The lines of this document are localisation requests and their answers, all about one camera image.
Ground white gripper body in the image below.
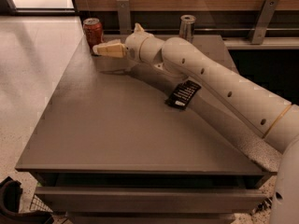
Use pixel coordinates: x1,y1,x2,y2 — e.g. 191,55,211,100
124,32,153,62

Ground red coke can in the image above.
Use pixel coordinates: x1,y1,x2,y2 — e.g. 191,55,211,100
83,18,103,49

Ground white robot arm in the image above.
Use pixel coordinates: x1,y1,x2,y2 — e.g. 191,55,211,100
93,24,299,224

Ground silver blue energy drink can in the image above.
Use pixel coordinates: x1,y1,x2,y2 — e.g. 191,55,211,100
179,15,196,43

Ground black snack packet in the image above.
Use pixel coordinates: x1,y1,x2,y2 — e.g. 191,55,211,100
164,80,201,110

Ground grey drawer cabinet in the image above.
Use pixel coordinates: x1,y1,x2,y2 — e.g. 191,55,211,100
17,42,272,224

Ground black base at lower left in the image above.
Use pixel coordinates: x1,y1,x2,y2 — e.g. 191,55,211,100
0,176,54,224

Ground left metal wall bracket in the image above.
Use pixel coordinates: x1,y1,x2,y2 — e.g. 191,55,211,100
117,0,132,35

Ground metal wall bracket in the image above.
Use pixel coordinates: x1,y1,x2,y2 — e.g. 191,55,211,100
117,0,132,35
249,0,279,45

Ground right metal wall bracket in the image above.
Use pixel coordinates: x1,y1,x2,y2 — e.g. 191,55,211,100
249,0,279,45

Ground wire mesh basket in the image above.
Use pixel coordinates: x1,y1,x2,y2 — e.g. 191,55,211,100
29,195,52,213

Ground striped cable on floor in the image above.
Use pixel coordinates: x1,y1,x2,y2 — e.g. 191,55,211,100
250,197,274,216

